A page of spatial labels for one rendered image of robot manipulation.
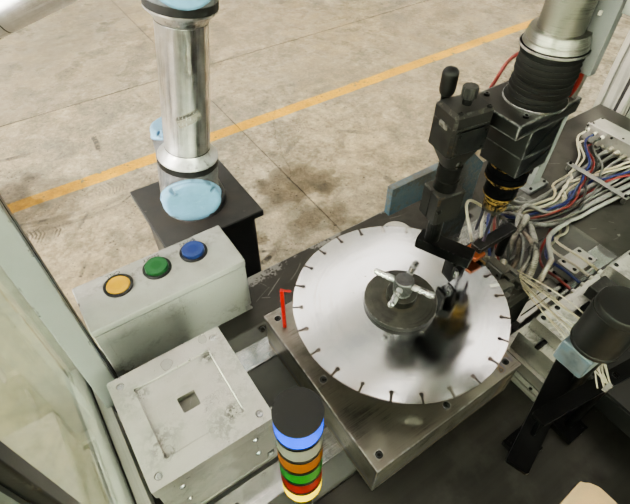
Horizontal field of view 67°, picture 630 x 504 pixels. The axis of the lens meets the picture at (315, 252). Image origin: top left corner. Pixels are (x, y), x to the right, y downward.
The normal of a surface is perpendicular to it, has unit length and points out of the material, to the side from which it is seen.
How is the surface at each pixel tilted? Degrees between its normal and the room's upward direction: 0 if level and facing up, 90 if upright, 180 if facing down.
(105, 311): 0
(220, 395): 0
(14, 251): 90
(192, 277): 0
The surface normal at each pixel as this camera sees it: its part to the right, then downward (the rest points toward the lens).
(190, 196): 0.26, 0.80
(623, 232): 0.00, -0.67
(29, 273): 0.56, 0.62
